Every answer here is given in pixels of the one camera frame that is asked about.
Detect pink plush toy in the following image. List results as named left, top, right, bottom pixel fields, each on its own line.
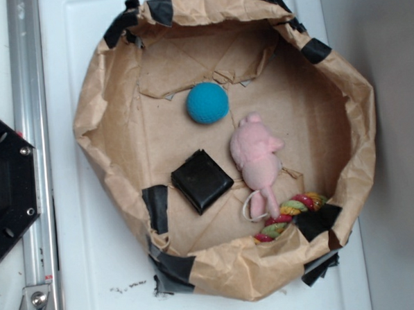
left=230, top=112, right=284, bottom=222

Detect metal corner bracket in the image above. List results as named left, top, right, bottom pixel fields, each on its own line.
left=10, top=282, right=58, bottom=310

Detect blue ball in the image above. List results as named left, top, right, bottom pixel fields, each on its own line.
left=186, top=82, right=230, bottom=125

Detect black box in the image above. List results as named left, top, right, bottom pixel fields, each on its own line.
left=171, top=150, right=234, bottom=215

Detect brown paper bin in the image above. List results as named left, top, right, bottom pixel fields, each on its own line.
left=74, top=0, right=376, bottom=301

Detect aluminium rail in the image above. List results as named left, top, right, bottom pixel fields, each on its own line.
left=7, top=0, right=64, bottom=310

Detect multicolour rope ring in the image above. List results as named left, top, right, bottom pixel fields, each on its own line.
left=251, top=190, right=330, bottom=244

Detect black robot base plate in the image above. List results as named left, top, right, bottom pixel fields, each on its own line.
left=0, top=120, right=40, bottom=263

